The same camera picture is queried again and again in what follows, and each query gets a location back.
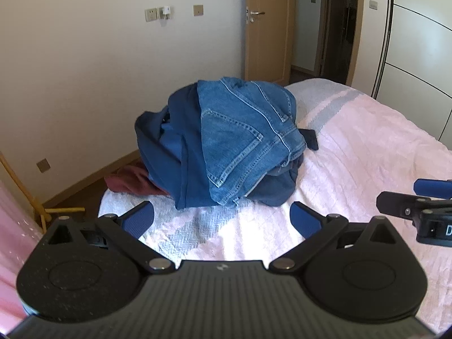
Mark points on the brown low wall socket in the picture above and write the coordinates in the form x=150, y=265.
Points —
x=43, y=165

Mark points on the wall switch beside wardrobe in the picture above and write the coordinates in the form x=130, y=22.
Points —
x=373, y=4

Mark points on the yellow wooden frame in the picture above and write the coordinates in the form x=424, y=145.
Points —
x=21, y=190

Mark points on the pink and grey bedspread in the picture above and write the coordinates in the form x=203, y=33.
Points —
x=353, y=155

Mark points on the blue denim jeans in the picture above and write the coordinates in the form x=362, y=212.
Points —
x=229, y=137

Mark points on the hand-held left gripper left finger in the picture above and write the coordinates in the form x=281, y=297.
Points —
x=139, y=219

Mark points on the brown wall switch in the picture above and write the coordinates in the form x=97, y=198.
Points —
x=198, y=10

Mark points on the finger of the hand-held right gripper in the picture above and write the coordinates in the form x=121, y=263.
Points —
x=395, y=203
x=432, y=187

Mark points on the small dark cloth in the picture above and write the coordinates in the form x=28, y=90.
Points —
x=310, y=139

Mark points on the pink cloth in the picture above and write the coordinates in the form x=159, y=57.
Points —
x=14, y=240

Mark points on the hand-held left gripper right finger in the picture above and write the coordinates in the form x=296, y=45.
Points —
x=303, y=219

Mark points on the beige wall socket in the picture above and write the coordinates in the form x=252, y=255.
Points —
x=151, y=15

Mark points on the maroon cloth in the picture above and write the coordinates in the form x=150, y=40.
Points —
x=130, y=182

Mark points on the light wooden door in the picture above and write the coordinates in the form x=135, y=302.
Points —
x=268, y=42

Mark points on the dark hallway door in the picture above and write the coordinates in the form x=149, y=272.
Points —
x=340, y=28

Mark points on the white plug-in charger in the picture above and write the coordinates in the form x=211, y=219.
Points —
x=165, y=12

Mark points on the navy blue garment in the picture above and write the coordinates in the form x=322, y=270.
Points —
x=189, y=173

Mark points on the white sliding wardrobe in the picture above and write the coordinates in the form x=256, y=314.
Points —
x=420, y=42

